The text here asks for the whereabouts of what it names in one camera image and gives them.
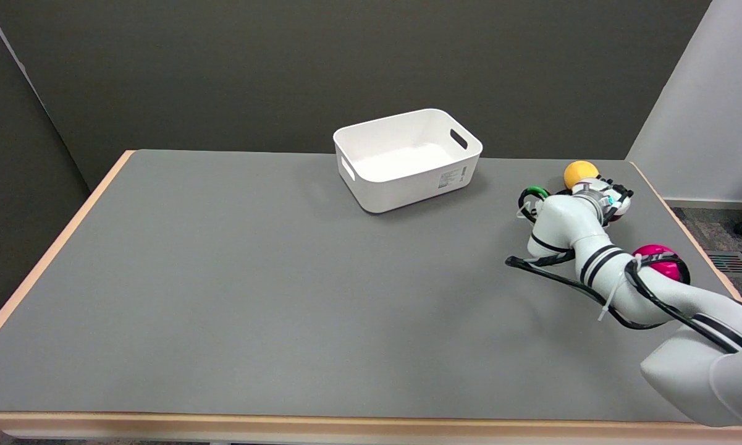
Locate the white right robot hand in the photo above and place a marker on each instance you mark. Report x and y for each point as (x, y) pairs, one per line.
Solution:
(618, 199)

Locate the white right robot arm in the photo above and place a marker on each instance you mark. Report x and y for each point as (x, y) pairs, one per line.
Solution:
(599, 253)

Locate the yellow round ball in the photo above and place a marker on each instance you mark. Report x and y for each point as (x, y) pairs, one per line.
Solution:
(579, 173)

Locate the red round ball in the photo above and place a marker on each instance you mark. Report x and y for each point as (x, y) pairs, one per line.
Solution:
(666, 266)

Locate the metal floor vent grille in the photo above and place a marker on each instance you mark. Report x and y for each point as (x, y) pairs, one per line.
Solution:
(730, 263)

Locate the white plastic storage bin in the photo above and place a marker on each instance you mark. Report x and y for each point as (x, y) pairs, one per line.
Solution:
(408, 162)

